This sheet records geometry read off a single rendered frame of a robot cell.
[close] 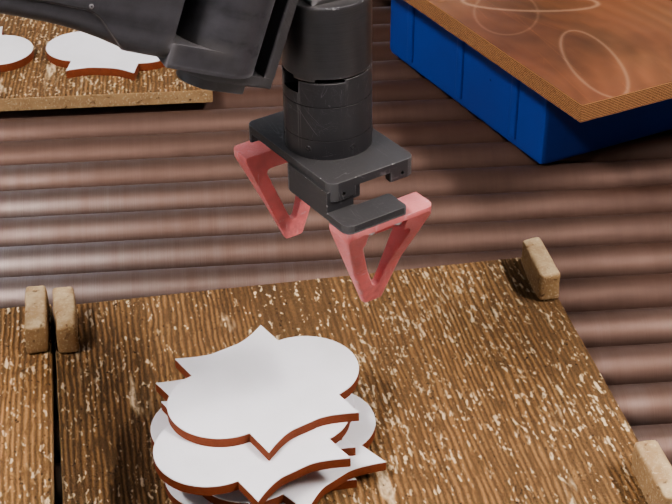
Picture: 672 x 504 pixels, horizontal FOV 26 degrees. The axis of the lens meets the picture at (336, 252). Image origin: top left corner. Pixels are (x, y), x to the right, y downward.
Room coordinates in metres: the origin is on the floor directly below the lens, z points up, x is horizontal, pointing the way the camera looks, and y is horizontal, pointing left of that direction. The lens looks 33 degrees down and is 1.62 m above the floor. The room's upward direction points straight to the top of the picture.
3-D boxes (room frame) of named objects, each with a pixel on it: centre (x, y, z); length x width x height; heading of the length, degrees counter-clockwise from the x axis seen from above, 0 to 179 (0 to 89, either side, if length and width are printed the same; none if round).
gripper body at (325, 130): (0.84, 0.01, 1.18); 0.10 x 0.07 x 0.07; 34
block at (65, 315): (0.94, 0.21, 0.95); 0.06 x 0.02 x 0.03; 11
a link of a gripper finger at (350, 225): (0.81, -0.02, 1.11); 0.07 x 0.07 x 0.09; 34
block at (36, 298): (0.94, 0.24, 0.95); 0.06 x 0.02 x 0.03; 10
